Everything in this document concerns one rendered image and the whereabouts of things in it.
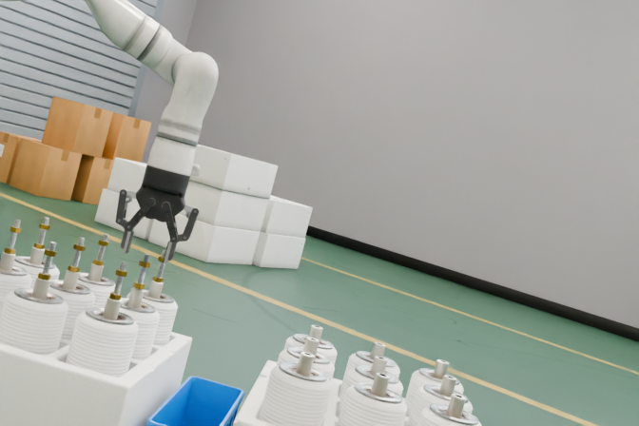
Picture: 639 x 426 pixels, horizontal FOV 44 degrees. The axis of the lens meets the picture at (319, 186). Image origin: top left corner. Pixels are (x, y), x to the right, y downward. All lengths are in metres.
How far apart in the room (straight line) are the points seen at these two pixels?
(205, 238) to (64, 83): 3.73
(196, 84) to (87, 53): 6.14
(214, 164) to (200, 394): 2.42
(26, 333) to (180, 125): 0.40
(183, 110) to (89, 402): 0.48
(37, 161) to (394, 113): 3.11
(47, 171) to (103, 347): 3.73
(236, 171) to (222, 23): 4.40
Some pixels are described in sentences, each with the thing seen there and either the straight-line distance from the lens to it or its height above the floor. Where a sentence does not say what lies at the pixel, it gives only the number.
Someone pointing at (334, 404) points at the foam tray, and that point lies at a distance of 1.38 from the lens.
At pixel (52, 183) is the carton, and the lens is 4.98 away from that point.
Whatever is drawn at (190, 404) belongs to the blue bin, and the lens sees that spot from 1.56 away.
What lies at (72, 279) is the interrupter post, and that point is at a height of 0.27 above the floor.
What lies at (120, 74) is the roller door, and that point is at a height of 0.98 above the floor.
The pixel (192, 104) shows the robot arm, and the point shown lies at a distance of 1.33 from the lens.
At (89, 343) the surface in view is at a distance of 1.25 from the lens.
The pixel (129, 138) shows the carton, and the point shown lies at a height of 0.46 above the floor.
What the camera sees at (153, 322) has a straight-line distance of 1.37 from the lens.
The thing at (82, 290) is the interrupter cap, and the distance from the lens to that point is 1.42.
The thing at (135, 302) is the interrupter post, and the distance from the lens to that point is 1.38.
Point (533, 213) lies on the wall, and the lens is 6.17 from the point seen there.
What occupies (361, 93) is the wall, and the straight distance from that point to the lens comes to 6.97.
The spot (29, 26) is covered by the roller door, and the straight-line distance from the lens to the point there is 7.09.
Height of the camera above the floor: 0.55
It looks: 1 degrees down
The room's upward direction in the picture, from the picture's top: 15 degrees clockwise
